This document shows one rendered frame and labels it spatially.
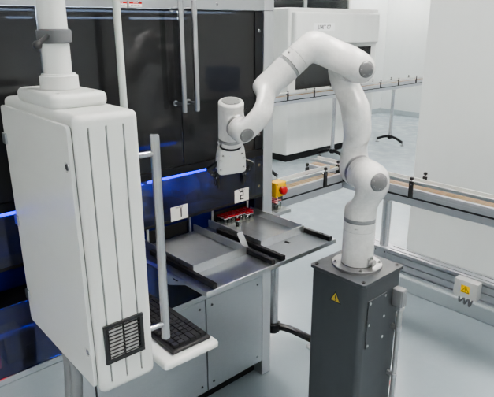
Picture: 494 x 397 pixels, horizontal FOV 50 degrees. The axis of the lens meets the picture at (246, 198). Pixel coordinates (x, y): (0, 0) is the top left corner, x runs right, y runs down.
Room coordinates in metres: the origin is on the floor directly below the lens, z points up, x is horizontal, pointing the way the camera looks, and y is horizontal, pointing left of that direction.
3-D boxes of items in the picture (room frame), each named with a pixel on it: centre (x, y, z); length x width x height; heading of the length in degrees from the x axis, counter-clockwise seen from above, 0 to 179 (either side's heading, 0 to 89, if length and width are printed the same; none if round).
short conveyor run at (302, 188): (2.74, -0.26, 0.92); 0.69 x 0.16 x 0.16; 132
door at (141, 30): (1.90, 0.43, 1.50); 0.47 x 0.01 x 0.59; 132
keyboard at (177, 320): (1.55, 0.30, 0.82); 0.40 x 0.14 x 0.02; 41
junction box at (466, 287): (2.35, -1.09, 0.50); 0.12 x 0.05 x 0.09; 42
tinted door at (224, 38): (2.21, 0.09, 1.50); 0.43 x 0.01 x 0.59; 132
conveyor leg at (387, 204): (2.79, -0.78, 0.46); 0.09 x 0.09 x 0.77; 42
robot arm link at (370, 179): (1.84, -0.43, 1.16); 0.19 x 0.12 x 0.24; 15
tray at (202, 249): (1.96, 0.21, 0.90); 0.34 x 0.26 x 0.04; 42
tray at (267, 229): (2.19, -0.04, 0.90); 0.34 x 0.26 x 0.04; 42
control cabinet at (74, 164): (1.42, 0.49, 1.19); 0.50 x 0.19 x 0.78; 41
